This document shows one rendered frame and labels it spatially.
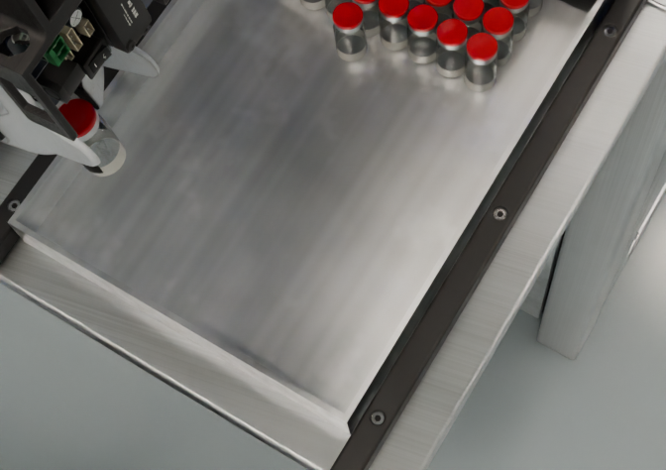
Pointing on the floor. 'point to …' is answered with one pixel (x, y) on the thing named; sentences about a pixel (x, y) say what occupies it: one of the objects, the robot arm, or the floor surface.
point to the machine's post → (607, 213)
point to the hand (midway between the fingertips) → (59, 106)
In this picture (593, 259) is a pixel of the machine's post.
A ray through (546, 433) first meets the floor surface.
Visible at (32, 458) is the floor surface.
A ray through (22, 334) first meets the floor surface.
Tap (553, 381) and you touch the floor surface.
